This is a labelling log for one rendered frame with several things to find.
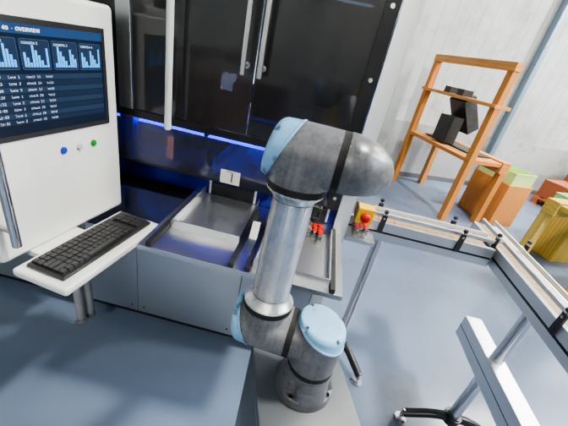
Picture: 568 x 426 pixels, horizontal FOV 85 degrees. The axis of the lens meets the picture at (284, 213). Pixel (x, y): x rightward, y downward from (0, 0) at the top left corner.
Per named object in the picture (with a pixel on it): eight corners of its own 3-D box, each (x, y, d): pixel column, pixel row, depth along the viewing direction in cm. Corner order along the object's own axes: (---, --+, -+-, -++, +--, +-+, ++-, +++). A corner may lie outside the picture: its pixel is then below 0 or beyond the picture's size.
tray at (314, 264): (271, 221, 135) (272, 214, 133) (330, 236, 133) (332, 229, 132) (252, 268, 105) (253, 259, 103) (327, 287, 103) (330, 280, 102)
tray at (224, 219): (204, 193, 146) (205, 186, 145) (259, 205, 145) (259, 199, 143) (171, 227, 116) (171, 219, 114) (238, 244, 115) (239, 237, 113)
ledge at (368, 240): (343, 225, 150) (344, 221, 149) (370, 231, 149) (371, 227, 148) (344, 239, 137) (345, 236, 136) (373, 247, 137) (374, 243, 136)
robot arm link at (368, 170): (422, 142, 51) (377, 166, 99) (355, 126, 52) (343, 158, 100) (400, 210, 52) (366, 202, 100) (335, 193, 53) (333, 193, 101)
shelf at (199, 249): (194, 193, 147) (194, 190, 146) (339, 230, 144) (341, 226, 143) (137, 248, 105) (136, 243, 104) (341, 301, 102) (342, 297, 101)
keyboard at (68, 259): (122, 214, 131) (121, 209, 130) (150, 224, 128) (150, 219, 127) (25, 266, 96) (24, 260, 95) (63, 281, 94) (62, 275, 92)
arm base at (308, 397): (338, 412, 77) (350, 387, 72) (278, 414, 74) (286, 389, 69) (322, 357, 90) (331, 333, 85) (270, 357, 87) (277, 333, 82)
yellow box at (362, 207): (353, 214, 138) (357, 199, 135) (368, 218, 138) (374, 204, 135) (354, 222, 132) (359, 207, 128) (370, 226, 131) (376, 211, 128)
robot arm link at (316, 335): (332, 389, 71) (350, 349, 65) (276, 368, 73) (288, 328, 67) (337, 346, 82) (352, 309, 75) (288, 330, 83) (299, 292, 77)
